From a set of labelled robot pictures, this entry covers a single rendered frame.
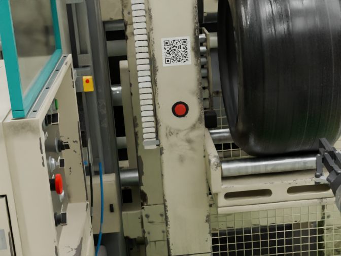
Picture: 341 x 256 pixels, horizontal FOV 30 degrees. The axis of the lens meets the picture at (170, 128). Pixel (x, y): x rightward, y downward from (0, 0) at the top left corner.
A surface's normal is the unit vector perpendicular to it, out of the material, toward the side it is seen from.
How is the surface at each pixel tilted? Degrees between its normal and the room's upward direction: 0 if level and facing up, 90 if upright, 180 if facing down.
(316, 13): 60
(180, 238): 90
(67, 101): 90
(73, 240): 0
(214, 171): 90
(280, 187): 90
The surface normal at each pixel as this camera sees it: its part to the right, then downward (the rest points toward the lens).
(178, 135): 0.06, 0.29
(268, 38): -0.24, -0.04
